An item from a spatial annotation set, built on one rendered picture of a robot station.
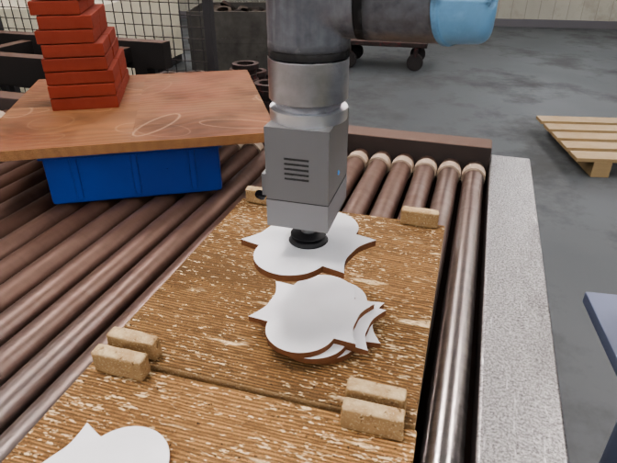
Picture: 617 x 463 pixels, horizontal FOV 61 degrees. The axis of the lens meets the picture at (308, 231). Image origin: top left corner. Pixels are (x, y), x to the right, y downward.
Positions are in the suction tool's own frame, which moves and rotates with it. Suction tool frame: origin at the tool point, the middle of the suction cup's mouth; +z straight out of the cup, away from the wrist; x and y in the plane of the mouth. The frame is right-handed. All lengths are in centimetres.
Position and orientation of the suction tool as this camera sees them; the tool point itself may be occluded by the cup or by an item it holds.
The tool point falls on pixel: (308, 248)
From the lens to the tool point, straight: 58.1
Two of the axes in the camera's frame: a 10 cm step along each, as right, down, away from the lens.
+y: -2.8, 4.7, -8.4
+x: 9.6, 1.4, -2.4
